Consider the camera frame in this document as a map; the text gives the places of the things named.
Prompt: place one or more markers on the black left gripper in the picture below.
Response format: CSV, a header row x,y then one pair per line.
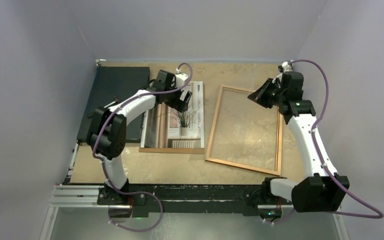
x,y
179,105

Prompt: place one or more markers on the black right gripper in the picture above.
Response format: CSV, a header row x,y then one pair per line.
x,y
259,96

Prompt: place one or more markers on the light wooden picture frame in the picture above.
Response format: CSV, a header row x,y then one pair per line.
x,y
243,135

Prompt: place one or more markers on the plant window photo print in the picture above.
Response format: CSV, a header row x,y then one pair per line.
x,y
175,116

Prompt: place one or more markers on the brown frame backing board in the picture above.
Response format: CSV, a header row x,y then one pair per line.
x,y
172,150

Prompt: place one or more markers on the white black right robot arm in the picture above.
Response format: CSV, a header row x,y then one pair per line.
x,y
322,189

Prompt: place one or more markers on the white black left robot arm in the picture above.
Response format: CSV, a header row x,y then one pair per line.
x,y
108,128

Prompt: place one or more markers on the dark blue electronics box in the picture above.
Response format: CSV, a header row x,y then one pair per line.
x,y
112,85

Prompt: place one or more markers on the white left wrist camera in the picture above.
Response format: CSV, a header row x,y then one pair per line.
x,y
181,79

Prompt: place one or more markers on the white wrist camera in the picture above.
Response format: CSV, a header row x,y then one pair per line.
x,y
286,66
181,79

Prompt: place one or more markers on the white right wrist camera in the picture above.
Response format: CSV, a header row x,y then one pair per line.
x,y
286,66

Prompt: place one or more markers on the aluminium rail base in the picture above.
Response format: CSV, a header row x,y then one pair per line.
x,y
181,212

